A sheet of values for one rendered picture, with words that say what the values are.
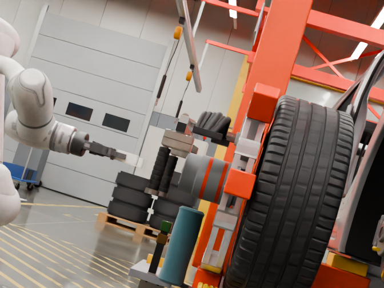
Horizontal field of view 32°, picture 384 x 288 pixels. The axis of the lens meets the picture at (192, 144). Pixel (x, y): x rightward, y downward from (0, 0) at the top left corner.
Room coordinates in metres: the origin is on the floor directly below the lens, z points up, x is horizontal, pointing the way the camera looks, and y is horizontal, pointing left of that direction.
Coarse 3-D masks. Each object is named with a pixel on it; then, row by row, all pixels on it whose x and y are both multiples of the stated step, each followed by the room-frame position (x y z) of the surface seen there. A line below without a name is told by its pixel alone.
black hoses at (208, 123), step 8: (208, 112) 2.04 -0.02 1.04; (200, 120) 2.00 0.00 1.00; (208, 120) 2.01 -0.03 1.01; (216, 120) 2.01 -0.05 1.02; (224, 120) 2.01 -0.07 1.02; (200, 128) 1.98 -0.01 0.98; (208, 128) 1.99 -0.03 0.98; (216, 128) 1.99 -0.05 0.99; (224, 128) 2.08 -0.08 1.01; (208, 136) 1.98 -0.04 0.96; (216, 136) 1.98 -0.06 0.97; (224, 136) 2.10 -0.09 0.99; (224, 144) 2.10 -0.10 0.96
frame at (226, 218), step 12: (240, 144) 1.92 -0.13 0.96; (252, 144) 1.93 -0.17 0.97; (240, 156) 1.92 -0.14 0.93; (252, 156) 1.92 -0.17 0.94; (252, 168) 1.92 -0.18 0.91; (240, 204) 1.92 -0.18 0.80; (216, 216) 1.92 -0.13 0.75; (228, 216) 1.92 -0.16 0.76; (216, 228) 1.95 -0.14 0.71; (228, 228) 1.93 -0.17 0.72; (228, 240) 1.97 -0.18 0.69; (216, 252) 2.29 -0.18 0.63; (204, 264) 2.06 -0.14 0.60; (216, 264) 2.05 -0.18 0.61
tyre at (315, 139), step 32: (288, 96) 2.08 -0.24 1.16; (288, 128) 1.92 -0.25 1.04; (320, 128) 1.94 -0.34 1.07; (352, 128) 1.97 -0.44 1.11; (288, 160) 1.87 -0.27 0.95; (320, 160) 1.87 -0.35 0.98; (256, 192) 1.87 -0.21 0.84; (288, 192) 1.85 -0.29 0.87; (320, 192) 1.85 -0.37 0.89; (256, 224) 1.87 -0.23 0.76; (288, 224) 1.86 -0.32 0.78; (320, 224) 1.85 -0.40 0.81; (256, 256) 1.91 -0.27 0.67; (288, 256) 1.89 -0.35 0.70; (320, 256) 1.87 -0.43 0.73
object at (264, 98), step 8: (256, 88) 1.98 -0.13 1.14; (264, 88) 1.99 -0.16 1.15; (272, 88) 2.00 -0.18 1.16; (256, 96) 1.96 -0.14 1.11; (264, 96) 1.96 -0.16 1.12; (272, 96) 1.96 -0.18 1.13; (256, 104) 1.98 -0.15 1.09; (264, 104) 1.97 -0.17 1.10; (272, 104) 1.97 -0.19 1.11; (248, 112) 2.00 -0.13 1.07; (256, 112) 1.99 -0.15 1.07; (264, 112) 1.99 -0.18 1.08; (272, 112) 1.98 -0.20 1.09; (264, 120) 2.00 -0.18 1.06
